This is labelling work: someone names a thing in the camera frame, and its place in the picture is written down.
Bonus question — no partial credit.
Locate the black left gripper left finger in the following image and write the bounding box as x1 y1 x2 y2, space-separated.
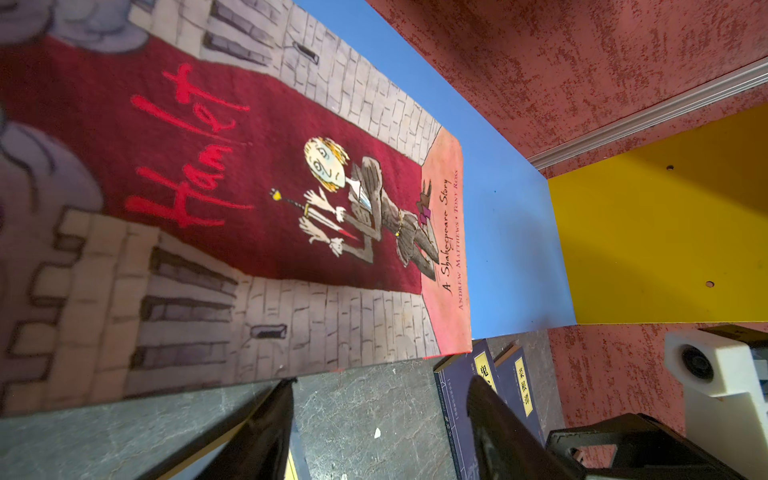
140 378 296 479

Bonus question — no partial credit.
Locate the blue book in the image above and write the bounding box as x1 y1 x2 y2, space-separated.
284 421 312 480
494 343 545 446
433 340 497 479

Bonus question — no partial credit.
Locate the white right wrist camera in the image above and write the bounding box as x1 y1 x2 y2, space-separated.
664 324 767 479

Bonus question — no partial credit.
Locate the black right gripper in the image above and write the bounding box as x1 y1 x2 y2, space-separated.
546 414 743 479

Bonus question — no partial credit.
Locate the red Hamlet picture book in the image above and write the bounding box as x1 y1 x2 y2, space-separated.
1 1 472 417

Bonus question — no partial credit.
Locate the yellow pink blue bookshelf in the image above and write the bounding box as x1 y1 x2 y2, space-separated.
287 0 768 341

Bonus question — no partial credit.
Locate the right aluminium corner profile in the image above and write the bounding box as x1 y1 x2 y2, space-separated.
529 57 767 170

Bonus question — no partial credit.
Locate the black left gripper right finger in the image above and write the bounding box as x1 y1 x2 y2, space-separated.
466 375 578 479

